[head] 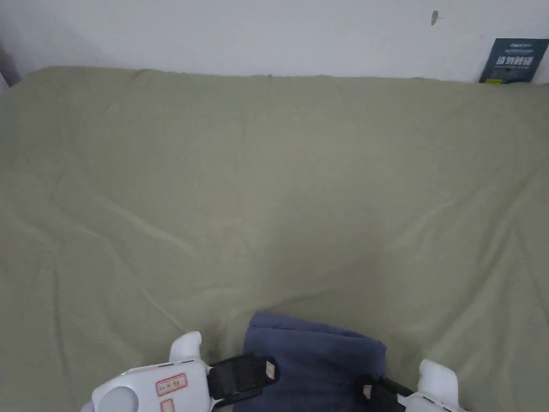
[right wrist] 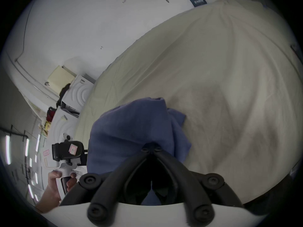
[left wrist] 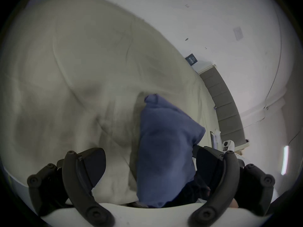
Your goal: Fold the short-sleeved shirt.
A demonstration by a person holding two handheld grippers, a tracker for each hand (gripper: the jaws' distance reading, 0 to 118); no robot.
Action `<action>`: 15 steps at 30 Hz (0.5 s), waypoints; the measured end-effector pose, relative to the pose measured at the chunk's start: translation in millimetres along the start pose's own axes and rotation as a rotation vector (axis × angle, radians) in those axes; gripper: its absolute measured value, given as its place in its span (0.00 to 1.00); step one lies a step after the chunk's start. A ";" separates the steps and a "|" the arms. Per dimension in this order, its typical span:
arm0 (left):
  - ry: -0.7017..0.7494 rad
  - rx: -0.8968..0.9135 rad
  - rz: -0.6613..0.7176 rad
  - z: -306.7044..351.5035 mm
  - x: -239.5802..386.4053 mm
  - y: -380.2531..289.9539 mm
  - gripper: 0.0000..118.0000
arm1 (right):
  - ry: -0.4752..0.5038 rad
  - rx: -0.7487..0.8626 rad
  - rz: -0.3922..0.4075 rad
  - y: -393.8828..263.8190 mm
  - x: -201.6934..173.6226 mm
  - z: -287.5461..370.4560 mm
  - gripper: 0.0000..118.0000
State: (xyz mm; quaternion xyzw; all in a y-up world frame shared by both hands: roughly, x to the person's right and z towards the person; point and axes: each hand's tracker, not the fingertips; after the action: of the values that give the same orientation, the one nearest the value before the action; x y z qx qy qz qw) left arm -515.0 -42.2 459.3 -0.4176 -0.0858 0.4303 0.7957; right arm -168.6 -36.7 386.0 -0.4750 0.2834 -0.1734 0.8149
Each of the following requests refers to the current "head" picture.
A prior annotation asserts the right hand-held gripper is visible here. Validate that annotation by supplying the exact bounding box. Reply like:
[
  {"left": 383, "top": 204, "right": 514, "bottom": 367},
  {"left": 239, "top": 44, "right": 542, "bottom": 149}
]
[{"left": 355, "top": 359, "right": 463, "bottom": 412}]

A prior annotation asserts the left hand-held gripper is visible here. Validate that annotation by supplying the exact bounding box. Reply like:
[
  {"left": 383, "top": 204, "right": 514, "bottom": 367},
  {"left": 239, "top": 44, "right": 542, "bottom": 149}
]
[{"left": 80, "top": 330, "right": 280, "bottom": 412}]

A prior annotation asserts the dark blue garment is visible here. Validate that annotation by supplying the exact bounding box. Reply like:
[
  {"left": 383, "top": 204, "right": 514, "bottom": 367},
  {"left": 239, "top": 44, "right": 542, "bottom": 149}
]
[{"left": 242, "top": 311, "right": 387, "bottom": 412}]

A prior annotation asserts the bed with pale green sheet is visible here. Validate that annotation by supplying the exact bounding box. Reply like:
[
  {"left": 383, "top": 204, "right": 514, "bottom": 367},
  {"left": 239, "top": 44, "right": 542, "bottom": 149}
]
[{"left": 0, "top": 66, "right": 549, "bottom": 412}]

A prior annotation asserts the dark blue sign card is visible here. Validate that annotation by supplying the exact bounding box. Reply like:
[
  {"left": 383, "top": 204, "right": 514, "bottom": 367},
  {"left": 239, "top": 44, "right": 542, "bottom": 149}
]
[{"left": 478, "top": 38, "right": 549, "bottom": 85}]

